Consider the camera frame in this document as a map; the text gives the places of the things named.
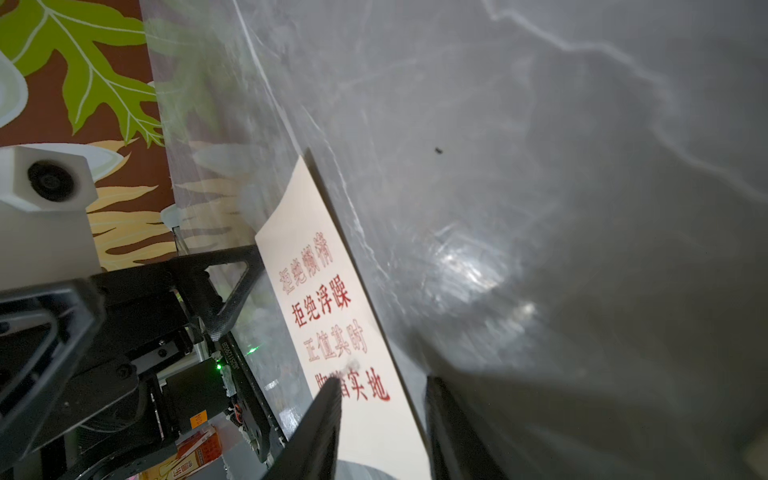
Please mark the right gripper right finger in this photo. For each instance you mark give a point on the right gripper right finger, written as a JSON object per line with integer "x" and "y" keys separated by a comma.
{"x": 455, "y": 449}

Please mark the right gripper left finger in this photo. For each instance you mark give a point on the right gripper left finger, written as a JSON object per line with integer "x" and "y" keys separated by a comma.
{"x": 312, "y": 452}

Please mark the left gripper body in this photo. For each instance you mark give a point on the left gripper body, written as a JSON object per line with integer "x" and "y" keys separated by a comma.
{"x": 155, "y": 315}

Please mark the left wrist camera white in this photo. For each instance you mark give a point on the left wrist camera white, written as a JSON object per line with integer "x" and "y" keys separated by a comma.
{"x": 45, "y": 232}

